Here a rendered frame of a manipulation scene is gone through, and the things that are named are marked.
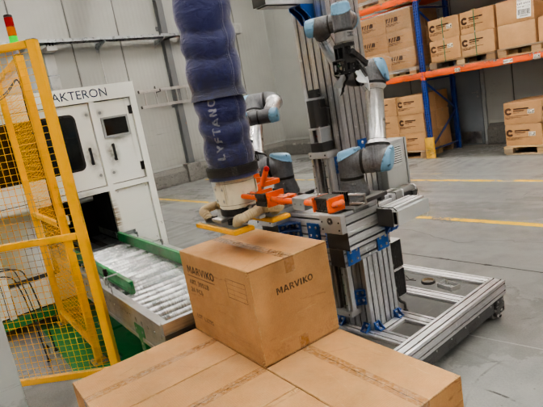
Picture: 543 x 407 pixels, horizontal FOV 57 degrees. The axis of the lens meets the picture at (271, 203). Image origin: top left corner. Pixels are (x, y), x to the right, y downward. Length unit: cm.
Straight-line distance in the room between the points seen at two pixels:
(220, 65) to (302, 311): 104
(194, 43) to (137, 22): 1052
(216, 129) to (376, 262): 125
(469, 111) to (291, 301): 921
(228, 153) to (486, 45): 764
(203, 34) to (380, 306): 173
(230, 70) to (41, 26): 981
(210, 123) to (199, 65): 23
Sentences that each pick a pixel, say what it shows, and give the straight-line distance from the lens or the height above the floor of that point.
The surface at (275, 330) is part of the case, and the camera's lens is 202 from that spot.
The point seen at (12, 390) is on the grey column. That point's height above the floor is 30.
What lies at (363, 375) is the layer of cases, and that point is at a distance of 191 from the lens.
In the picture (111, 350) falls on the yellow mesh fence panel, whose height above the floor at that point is 26.
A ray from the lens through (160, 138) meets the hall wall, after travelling 1232.
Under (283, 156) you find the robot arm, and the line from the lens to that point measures 271.
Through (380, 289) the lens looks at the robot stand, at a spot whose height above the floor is 43.
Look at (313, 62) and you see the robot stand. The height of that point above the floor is 171.
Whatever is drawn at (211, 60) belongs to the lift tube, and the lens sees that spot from 205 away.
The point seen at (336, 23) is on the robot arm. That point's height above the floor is 179.
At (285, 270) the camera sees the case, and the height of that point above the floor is 89.
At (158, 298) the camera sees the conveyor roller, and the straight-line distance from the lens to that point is 310.
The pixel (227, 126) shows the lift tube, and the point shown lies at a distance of 205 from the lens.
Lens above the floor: 154
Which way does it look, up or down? 11 degrees down
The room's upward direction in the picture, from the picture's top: 10 degrees counter-clockwise
